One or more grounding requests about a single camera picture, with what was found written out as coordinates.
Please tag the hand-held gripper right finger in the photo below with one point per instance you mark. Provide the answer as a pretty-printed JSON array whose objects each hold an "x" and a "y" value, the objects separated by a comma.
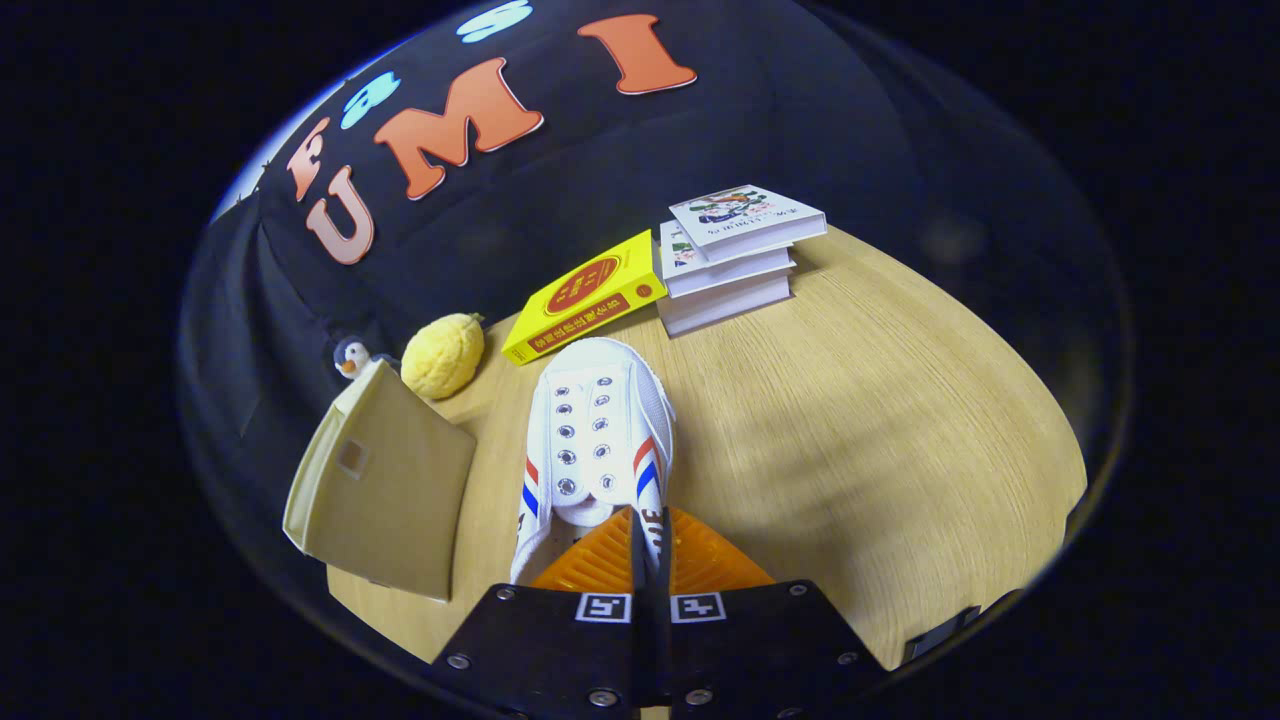
[{"x": 760, "y": 650}]

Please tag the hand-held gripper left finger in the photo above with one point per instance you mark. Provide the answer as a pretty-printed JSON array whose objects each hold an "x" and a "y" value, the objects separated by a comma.
[{"x": 550, "y": 650}]

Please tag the cream storage box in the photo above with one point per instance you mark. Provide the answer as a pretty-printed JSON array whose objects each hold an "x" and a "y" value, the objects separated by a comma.
[{"x": 390, "y": 500}]

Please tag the white canvas shoe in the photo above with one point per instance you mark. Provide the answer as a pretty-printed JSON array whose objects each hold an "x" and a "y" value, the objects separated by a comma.
[{"x": 600, "y": 420}]

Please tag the yellow round plush toy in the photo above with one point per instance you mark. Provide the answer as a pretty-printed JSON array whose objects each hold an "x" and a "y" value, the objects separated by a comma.
[{"x": 442, "y": 355}]

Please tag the white floral cover book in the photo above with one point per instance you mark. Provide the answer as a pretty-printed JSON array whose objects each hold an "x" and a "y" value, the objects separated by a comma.
[
  {"x": 730, "y": 272},
  {"x": 745, "y": 215},
  {"x": 725, "y": 305}
]

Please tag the penguin plush toy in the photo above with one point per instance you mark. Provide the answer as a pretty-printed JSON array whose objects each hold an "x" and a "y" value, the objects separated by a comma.
[{"x": 350, "y": 358}]

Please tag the yellow book with red circle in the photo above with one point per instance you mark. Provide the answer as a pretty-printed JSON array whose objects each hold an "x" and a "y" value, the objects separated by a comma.
[{"x": 585, "y": 290}]

